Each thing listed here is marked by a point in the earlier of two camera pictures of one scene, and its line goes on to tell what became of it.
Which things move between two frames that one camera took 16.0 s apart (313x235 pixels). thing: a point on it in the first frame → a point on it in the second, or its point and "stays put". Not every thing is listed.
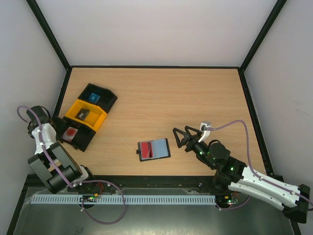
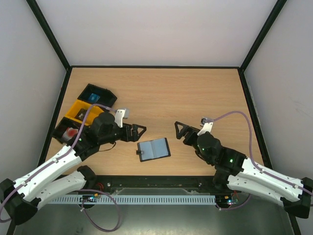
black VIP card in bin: x=82 y=114 stays put
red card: x=146 y=149 → x=71 y=131
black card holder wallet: x=153 y=149 stays put
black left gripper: x=62 y=123 → x=134 y=137
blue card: x=94 y=97 stays put
